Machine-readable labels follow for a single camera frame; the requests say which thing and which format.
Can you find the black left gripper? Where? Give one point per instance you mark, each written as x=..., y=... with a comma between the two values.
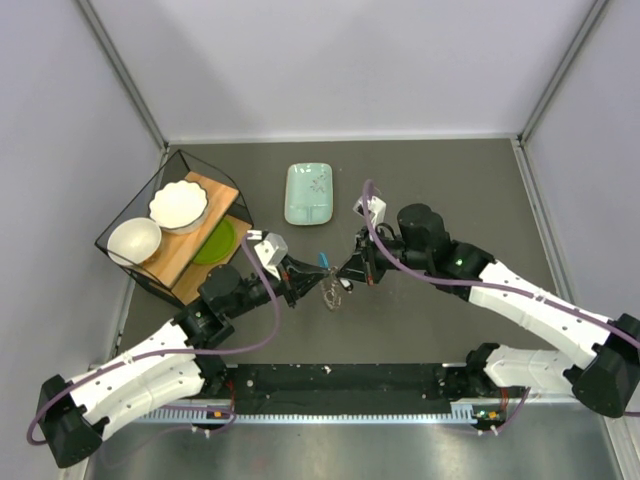
x=297, y=278

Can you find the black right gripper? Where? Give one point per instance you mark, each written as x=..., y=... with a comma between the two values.
x=364, y=263

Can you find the black key fob tag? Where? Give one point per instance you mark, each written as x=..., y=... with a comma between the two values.
x=346, y=284

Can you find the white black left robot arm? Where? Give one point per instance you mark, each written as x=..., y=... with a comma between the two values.
x=177, y=361

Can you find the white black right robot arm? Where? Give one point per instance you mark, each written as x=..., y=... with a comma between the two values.
x=592, y=357

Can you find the light blue rectangular tray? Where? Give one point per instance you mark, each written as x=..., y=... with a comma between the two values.
x=309, y=194

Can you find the green plate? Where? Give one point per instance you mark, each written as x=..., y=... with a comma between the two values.
x=219, y=245

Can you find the wooden shelf board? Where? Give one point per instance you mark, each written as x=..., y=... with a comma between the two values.
x=173, y=273

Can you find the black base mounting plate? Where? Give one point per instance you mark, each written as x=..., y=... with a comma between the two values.
x=435, y=381

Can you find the white fluted bowl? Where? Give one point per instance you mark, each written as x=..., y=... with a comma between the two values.
x=180, y=207

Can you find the white round bowl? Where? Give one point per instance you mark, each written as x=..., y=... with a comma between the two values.
x=134, y=241

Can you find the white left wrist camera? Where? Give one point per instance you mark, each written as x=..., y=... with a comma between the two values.
x=270, y=249

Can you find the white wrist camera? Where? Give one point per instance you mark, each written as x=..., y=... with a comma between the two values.
x=270, y=249
x=376, y=208

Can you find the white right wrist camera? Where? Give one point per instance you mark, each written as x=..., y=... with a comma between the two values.
x=376, y=208

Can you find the black wire shelf rack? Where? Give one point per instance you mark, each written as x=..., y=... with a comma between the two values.
x=174, y=169

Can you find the aluminium frame post right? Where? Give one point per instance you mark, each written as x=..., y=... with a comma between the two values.
x=587, y=27

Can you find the aluminium frame post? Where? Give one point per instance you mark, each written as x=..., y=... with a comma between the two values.
x=122, y=73
x=587, y=27

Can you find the aluminium frame post left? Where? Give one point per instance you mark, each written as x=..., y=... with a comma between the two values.
x=122, y=73

